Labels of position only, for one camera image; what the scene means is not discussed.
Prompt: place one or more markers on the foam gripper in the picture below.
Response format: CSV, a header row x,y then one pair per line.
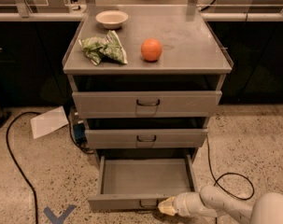
x,y
182,203

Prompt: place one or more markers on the grey bottom drawer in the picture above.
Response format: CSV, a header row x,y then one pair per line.
x,y
141,184

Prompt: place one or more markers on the grey drawer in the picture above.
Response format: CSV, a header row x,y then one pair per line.
x,y
146,104
141,184
147,138

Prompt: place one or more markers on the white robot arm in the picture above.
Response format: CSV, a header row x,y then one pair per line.
x,y
211,202

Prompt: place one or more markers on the grey middle drawer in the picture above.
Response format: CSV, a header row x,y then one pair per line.
x,y
147,138

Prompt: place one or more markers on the grey drawer cabinet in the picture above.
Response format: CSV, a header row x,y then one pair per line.
x,y
192,60

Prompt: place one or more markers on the grey top drawer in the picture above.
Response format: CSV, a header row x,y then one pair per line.
x,y
146,104

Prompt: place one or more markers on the blue power device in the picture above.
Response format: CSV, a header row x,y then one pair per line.
x,y
79,133

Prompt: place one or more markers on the white paper sheet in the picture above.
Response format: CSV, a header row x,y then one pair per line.
x,y
48,122

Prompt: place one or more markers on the orange fruit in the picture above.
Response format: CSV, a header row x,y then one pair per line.
x,y
151,49

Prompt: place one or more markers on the green chip bag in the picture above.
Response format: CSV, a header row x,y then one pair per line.
x,y
97,48

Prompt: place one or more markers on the white paper bowl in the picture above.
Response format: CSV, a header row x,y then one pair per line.
x,y
112,19

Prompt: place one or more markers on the dark counter cabinets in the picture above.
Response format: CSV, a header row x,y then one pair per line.
x,y
31,54

